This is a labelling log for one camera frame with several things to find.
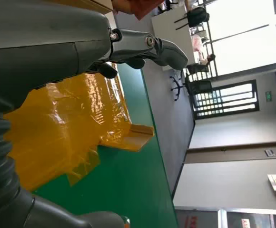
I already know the brown door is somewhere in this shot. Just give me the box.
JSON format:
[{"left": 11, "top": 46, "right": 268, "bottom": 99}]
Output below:
[{"left": 184, "top": 141, "right": 276, "bottom": 164}]

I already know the tan wooden board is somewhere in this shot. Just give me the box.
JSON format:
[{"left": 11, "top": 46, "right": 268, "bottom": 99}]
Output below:
[{"left": 46, "top": 0, "right": 115, "bottom": 15}]

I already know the black metal rack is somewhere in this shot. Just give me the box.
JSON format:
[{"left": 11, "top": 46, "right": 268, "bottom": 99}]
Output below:
[{"left": 189, "top": 0, "right": 219, "bottom": 81}]

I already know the black office chair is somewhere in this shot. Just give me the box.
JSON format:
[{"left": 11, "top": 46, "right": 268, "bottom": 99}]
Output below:
[
  {"left": 169, "top": 63, "right": 214, "bottom": 102},
  {"left": 175, "top": 6, "right": 210, "bottom": 31}
]

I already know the green table mat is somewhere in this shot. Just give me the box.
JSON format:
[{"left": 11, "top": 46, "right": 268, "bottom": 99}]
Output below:
[{"left": 33, "top": 63, "right": 179, "bottom": 228}]

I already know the black window grille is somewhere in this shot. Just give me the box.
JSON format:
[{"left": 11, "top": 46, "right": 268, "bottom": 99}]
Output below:
[{"left": 192, "top": 79, "right": 260, "bottom": 121}]

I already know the orange red bag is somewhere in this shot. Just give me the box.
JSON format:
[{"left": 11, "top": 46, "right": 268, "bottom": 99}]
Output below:
[{"left": 111, "top": 0, "right": 165, "bottom": 21}]

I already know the pink plastic bag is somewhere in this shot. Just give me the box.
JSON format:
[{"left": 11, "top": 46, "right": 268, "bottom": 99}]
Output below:
[{"left": 191, "top": 34, "right": 204, "bottom": 55}]

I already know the yellow plastic film sheet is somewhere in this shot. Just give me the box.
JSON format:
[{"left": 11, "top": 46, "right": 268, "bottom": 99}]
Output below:
[{"left": 3, "top": 63, "right": 138, "bottom": 192}]

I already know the glass display cabinet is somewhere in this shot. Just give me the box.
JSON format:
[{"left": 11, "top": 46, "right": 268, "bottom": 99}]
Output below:
[{"left": 175, "top": 206, "right": 276, "bottom": 228}]

